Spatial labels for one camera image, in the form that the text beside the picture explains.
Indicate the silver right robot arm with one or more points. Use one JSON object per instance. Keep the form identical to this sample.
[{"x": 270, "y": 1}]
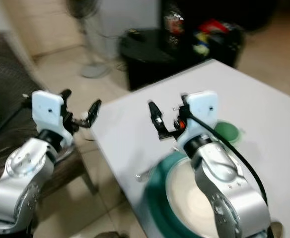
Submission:
[{"x": 229, "y": 188}]

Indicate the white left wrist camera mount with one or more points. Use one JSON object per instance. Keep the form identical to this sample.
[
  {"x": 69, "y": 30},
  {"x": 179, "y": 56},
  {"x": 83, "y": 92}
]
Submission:
[{"x": 46, "y": 111}]

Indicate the metal cutlery piece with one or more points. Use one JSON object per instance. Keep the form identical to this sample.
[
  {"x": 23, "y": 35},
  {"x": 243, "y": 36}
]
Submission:
[{"x": 143, "y": 174}]

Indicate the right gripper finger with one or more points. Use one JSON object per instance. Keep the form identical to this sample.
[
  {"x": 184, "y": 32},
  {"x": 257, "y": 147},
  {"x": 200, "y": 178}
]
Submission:
[
  {"x": 182, "y": 101},
  {"x": 157, "y": 116}
]

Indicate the dark wicker chair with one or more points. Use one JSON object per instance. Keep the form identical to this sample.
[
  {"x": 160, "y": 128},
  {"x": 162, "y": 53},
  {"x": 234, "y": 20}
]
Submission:
[{"x": 11, "y": 84}]

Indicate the small green round dish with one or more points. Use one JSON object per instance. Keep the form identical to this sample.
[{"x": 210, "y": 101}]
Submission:
[{"x": 228, "y": 131}]

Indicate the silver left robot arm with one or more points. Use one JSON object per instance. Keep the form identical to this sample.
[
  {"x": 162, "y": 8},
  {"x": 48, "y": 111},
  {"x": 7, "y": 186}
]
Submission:
[{"x": 16, "y": 173}]

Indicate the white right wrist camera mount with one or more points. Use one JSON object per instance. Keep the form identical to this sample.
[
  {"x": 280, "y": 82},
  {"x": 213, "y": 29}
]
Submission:
[{"x": 202, "y": 111}]

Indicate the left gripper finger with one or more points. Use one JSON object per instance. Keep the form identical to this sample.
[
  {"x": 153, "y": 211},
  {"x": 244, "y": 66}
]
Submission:
[
  {"x": 65, "y": 93},
  {"x": 94, "y": 111}
]

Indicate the dark table leg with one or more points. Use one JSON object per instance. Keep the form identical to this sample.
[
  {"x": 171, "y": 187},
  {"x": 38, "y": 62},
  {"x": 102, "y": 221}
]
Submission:
[{"x": 90, "y": 181}]

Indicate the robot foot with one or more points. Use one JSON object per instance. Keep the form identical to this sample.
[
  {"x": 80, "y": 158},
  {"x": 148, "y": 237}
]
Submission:
[{"x": 108, "y": 235}]

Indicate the dark bottle with label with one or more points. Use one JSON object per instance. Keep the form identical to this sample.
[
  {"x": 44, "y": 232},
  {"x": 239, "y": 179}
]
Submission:
[{"x": 172, "y": 25}]

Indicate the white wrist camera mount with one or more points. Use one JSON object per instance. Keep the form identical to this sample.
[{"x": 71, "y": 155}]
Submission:
[
  {"x": 202, "y": 111},
  {"x": 46, "y": 111}
]

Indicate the grey standing fan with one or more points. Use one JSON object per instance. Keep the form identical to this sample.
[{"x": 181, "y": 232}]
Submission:
[{"x": 93, "y": 54}]

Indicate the small dark object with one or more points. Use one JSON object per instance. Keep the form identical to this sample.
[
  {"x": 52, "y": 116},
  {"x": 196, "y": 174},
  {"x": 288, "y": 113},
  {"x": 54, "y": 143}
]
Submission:
[{"x": 134, "y": 34}]

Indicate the green rimmed white plate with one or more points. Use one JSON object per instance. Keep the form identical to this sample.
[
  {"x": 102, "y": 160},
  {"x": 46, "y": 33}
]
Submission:
[{"x": 184, "y": 198}]

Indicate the black side table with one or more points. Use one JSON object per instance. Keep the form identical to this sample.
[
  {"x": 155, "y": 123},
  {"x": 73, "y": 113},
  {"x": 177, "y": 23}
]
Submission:
[{"x": 145, "y": 59}]

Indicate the red and yellow bag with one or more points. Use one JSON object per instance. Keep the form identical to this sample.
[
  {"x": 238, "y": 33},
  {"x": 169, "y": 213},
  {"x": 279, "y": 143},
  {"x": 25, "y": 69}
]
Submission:
[{"x": 212, "y": 34}]

